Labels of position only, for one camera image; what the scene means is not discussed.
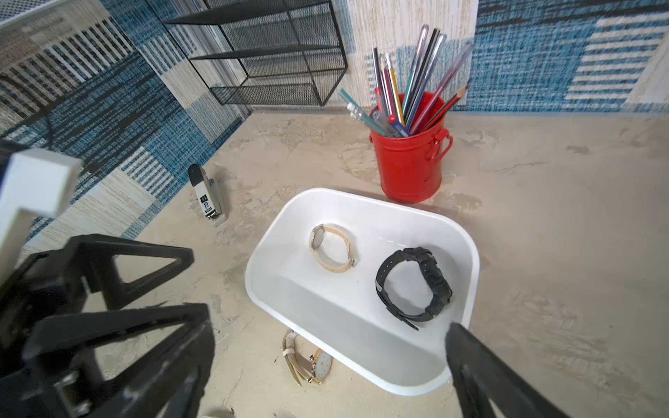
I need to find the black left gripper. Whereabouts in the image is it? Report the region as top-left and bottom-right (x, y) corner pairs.
(1, 234), (215, 417)

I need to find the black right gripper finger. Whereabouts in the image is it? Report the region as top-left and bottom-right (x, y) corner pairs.
(445, 322), (566, 417)

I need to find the black watch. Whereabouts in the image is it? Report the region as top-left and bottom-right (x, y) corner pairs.
(375, 247), (453, 331)

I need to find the white plastic storage box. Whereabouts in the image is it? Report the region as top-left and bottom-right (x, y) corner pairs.
(245, 188), (480, 396)

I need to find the beige strap watch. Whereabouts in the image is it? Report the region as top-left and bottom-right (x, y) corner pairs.
(282, 330), (334, 386)

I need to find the red metal pen bucket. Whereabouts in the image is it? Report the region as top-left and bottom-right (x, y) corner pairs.
(369, 118), (453, 204)

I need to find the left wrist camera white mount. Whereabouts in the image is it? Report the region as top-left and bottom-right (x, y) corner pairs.
(1, 148), (83, 282)

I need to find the black wire mesh shelf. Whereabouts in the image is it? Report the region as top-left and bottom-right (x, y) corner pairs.
(157, 1), (348, 107)

